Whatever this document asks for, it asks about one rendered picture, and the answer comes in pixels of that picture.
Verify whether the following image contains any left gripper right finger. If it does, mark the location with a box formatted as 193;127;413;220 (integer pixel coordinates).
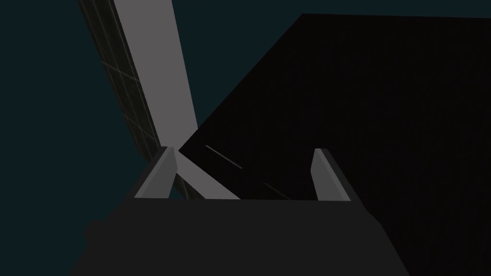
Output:
310;148;364;202

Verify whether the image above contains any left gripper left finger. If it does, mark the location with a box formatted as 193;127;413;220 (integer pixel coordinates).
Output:
126;145;178;200

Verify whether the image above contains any black flat panel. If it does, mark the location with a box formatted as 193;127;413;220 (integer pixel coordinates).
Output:
178;13;491;276

